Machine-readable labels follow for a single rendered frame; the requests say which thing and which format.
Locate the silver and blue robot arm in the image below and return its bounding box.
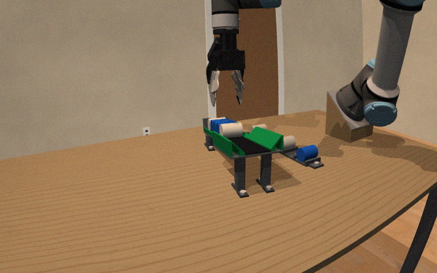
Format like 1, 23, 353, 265
211, 0, 425, 127

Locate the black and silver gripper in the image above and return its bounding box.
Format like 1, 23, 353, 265
206, 28, 245, 107

